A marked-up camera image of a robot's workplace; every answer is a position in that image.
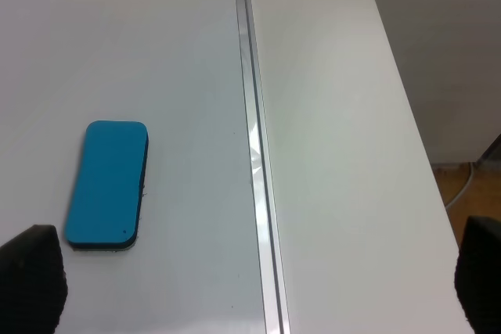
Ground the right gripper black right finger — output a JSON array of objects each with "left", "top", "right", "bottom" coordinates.
[{"left": 454, "top": 216, "right": 500, "bottom": 333}]

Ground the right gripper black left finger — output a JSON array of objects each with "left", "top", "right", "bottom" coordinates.
[{"left": 1, "top": 224, "right": 68, "bottom": 333}]

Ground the blue whiteboard eraser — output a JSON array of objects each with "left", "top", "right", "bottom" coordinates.
[{"left": 64, "top": 120, "right": 149, "bottom": 251}]

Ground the grey cable on floor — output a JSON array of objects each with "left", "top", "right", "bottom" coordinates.
[{"left": 445, "top": 161, "right": 478, "bottom": 210}]

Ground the white whiteboard with aluminium frame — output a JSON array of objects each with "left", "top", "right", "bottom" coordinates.
[{"left": 1, "top": 0, "right": 287, "bottom": 333}]

